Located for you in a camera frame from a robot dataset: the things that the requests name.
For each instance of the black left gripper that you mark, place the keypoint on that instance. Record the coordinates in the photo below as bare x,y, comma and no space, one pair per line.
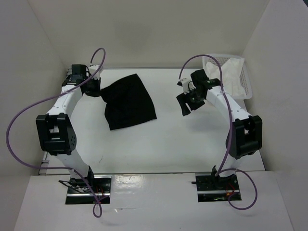
97,92

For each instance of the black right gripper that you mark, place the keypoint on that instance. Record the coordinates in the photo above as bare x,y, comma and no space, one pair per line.
183,98

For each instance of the black skirt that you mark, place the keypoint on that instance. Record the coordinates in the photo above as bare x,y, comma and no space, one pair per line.
128,103

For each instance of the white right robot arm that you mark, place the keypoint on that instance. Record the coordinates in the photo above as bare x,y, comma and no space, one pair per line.
245,131

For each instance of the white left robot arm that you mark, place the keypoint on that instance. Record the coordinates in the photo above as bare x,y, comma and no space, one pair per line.
55,130

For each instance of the white skirt in basket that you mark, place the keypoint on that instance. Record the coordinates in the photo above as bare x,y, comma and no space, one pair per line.
231,72

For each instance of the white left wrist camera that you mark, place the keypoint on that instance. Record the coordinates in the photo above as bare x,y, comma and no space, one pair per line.
95,71

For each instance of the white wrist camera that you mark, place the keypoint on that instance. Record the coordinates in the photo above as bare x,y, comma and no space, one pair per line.
187,85
95,71

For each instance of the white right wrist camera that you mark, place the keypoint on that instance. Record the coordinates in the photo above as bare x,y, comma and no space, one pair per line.
187,85

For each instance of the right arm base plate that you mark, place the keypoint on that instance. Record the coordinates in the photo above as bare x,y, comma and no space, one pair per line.
216,189

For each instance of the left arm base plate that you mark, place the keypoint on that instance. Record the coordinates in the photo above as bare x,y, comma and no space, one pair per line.
78,193

